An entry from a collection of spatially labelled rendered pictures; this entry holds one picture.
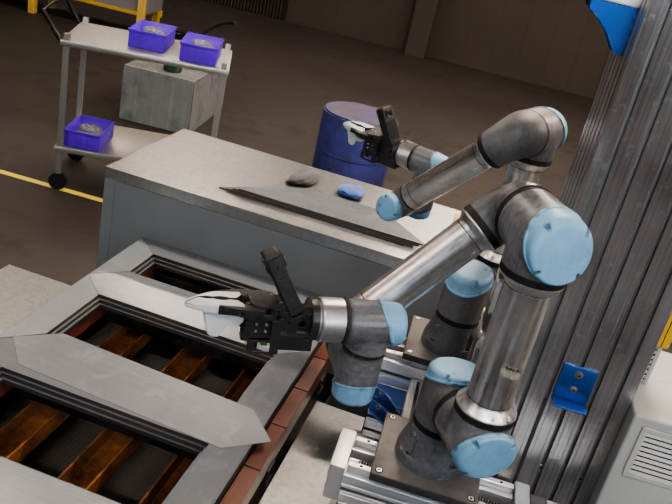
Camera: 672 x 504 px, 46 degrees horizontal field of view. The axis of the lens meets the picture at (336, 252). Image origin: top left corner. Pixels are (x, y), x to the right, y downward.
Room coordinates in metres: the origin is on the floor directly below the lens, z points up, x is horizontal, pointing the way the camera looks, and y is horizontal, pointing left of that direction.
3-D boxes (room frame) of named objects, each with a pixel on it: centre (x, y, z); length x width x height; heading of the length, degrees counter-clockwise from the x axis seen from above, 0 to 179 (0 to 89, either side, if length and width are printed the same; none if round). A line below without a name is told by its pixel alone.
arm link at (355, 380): (1.19, -0.08, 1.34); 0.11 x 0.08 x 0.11; 19
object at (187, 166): (2.71, 0.14, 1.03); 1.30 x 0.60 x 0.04; 79
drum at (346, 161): (5.15, 0.04, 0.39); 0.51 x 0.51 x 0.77
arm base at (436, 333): (1.88, -0.35, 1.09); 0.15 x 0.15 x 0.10
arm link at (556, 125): (1.99, -0.42, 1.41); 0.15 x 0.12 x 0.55; 147
